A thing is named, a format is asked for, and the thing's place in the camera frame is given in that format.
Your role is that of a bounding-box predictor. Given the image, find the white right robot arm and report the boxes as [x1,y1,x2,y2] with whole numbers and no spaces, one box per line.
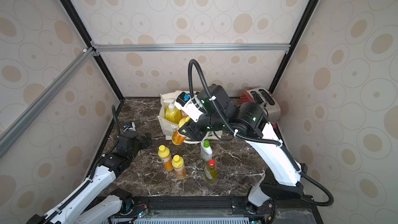
[176,100,305,207]

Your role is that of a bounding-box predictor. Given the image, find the orange bottle yellow cap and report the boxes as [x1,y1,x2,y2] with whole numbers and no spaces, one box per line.
[172,155,187,179]
[172,117,190,145]
[180,110,188,118]
[158,145,173,171]

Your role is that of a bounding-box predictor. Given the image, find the yellow-green bottle red cap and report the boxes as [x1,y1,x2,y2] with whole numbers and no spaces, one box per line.
[204,159,217,182]

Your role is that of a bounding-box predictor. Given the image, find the silver left side rail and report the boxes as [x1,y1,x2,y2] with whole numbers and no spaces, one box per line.
[1,47,94,157]

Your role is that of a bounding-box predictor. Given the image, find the cream starry night tote bag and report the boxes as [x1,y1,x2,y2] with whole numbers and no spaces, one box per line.
[157,91,223,145]

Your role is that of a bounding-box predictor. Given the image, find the red and silver toaster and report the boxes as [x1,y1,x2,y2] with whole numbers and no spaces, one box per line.
[238,87,281,126]

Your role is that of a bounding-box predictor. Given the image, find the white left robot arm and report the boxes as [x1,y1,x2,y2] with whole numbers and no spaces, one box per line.
[27,130,152,224]

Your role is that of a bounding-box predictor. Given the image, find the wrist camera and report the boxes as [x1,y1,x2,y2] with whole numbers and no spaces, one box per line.
[122,122,136,132]
[174,83,238,123]

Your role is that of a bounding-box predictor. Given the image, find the yellow pump dish soap bottle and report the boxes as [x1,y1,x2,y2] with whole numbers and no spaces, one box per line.
[164,99,181,124]

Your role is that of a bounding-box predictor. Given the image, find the black base frame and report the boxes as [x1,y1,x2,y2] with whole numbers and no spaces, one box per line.
[55,195,324,224]

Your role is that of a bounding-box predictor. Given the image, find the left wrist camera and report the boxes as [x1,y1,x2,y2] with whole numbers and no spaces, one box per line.
[122,122,136,132]

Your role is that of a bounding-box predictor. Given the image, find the white bottle green cap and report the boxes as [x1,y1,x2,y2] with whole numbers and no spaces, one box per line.
[201,140,213,162]

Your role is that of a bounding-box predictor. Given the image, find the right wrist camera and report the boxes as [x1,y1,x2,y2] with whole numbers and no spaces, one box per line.
[174,83,238,123]

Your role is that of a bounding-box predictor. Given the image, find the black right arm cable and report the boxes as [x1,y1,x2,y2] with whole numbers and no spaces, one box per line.
[188,58,335,207]

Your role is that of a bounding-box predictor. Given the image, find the silver horizontal back rail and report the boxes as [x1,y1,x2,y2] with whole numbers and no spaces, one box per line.
[91,43,291,52]

